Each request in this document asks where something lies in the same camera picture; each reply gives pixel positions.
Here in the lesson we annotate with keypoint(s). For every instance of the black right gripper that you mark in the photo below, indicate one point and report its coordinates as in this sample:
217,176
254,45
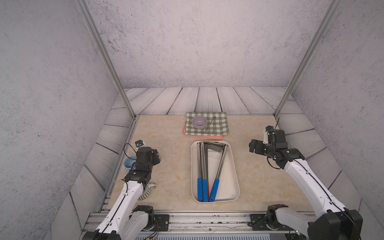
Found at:
258,149

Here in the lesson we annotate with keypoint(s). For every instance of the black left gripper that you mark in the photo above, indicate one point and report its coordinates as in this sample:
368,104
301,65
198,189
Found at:
155,156

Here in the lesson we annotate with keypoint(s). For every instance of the cream storage box tray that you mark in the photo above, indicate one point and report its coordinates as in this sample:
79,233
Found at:
227,188

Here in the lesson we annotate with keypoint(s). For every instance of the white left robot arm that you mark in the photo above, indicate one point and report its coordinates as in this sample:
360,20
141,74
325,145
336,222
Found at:
125,220

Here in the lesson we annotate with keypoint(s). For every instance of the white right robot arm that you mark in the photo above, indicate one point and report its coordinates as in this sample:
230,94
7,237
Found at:
332,221

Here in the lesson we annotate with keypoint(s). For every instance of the blue round cup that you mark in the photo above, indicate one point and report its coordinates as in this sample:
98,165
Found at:
130,162

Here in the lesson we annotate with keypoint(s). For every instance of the grey ribbed ceramic cup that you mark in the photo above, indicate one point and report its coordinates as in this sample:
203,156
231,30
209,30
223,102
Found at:
147,191

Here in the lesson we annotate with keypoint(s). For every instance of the green checkered cloth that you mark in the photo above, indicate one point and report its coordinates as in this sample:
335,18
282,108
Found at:
219,126

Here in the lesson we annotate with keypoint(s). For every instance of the pink tray under cloth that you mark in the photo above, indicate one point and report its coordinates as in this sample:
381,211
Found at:
203,137

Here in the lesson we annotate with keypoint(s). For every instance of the metal tongs on cloth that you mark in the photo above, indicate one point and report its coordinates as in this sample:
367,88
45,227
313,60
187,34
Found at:
209,125

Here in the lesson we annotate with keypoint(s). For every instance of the small purple bowl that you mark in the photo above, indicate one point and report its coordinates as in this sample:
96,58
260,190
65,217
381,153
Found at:
199,122

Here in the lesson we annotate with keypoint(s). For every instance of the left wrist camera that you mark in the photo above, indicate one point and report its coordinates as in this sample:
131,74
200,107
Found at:
139,144

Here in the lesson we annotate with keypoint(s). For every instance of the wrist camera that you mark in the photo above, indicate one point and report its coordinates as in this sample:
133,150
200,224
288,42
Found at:
139,144
275,136

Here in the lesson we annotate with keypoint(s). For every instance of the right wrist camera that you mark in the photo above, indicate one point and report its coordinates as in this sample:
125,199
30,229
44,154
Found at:
275,136

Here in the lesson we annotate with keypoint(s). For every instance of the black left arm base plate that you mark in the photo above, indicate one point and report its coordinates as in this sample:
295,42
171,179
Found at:
157,222

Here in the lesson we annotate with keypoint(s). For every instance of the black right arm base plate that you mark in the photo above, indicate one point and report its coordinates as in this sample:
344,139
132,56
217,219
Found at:
258,222

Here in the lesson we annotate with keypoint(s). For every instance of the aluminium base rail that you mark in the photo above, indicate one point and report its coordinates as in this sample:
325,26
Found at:
204,226

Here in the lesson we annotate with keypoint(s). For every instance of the aluminium corner post right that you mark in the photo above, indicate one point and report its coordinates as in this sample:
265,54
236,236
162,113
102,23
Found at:
319,33

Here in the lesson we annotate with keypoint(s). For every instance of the aluminium corner post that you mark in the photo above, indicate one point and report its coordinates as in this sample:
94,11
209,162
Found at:
319,33
86,14

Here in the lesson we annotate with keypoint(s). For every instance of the aluminium corner post left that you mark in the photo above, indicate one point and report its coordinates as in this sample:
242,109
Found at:
86,14

